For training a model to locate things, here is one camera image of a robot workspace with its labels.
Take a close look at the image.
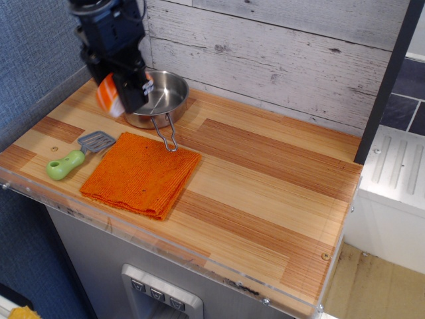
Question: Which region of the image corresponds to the small steel pan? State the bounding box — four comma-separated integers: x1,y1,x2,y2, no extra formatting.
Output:
125,70,189,152

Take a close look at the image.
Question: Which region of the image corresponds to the yellow object at corner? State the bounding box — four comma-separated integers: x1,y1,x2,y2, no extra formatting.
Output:
7,307,41,319

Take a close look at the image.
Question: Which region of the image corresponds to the steel cabinet with button panel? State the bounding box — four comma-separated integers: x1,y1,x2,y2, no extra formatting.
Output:
44,205,325,319

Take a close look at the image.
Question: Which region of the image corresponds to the white radiator cover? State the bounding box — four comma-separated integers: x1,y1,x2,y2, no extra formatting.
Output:
345,126,424,273

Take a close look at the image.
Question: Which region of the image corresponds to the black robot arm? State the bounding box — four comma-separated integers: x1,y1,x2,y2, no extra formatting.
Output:
68,1,149,114

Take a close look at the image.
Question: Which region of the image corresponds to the orange cloth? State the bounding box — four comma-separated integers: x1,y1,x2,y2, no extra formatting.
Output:
80,132,202,221

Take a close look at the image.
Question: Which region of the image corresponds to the orange white salmon sushi toy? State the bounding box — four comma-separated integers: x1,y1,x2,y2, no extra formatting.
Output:
96,73,125,118

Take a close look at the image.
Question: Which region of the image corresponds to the green handled grey spatula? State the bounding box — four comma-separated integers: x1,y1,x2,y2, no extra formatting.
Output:
46,131,116,181

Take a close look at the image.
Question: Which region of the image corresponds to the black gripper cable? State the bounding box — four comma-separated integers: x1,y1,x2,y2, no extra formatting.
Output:
121,0,147,23

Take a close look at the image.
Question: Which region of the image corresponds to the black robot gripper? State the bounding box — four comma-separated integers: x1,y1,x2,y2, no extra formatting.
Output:
74,1,149,114

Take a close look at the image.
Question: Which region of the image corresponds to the dark vertical post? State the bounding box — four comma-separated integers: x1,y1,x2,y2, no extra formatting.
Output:
354,0,424,165

